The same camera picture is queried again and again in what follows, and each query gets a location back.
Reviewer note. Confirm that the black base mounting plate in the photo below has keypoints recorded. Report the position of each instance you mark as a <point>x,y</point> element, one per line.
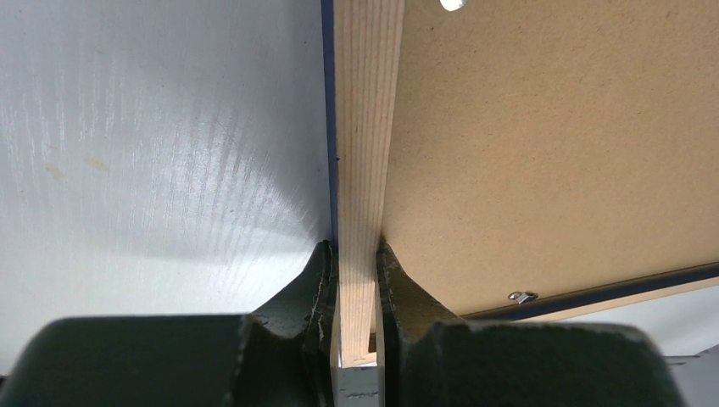
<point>357,387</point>

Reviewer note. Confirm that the blue wooden photo frame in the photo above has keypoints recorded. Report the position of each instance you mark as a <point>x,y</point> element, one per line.
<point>530,160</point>

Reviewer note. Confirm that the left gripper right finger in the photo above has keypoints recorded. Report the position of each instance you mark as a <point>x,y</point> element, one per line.
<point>429,356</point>

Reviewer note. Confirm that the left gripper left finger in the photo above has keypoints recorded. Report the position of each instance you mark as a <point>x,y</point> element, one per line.
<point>277,355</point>

